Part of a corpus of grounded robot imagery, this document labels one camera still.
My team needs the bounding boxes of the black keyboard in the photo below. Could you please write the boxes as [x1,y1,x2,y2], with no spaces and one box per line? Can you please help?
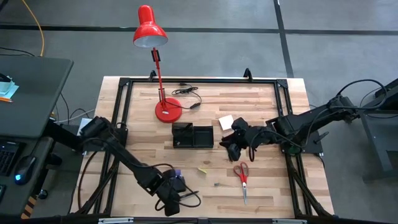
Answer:
[0,141,21,177]

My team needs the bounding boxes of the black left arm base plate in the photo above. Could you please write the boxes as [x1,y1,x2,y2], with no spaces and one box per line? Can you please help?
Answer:
[81,126,129,154]

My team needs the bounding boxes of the black desk organizer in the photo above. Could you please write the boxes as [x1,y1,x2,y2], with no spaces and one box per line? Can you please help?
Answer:
[172,122,215,149]

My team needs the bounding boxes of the white sticky note pad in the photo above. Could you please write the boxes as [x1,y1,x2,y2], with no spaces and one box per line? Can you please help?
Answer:
[218,114,235,131]

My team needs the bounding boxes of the black floor cable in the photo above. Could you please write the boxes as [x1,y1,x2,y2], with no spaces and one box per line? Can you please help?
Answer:
[0,46,35,58]

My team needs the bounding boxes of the black metal table frame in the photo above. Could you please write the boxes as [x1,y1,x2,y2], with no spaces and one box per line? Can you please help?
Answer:
[70,67,335,224]

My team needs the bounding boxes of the yellow floor cable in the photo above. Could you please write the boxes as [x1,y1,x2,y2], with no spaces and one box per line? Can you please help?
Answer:
[21,0,45,57]

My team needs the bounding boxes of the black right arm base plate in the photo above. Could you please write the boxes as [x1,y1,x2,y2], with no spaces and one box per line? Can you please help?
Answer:
[279,129,330,156]

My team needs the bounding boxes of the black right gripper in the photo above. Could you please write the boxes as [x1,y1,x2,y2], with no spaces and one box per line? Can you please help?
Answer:
[219,117,254,162]

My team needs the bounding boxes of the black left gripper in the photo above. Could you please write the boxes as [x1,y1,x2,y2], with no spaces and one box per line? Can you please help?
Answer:
[155,169,188,217]

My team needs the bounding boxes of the silver metal bracket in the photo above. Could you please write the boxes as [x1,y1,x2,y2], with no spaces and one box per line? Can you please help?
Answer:
[272,218,308,224]
[98,217,134,224]

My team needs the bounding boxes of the red handled scissors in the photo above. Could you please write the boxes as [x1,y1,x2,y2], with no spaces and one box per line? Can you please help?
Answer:
[233,161,251,206]

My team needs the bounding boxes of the black computer mouse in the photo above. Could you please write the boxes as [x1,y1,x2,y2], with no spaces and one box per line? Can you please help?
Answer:
[14,155,37,186]

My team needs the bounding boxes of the red desk lamp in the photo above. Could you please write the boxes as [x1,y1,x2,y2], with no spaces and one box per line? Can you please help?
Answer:
[132,4,183,124]

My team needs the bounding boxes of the dark grey desk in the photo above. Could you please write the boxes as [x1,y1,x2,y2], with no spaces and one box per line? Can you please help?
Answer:
[0,55,75,218]

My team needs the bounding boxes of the black lamp power cable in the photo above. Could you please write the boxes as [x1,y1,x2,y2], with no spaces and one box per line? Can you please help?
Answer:
[171,82,202,110]

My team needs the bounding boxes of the teal paper stack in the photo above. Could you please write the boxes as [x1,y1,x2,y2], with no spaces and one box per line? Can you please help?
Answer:
[0,76,20,100]

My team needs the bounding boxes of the dark grey metal stand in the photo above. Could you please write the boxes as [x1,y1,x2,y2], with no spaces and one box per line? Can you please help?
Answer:
[357,77,398,182]

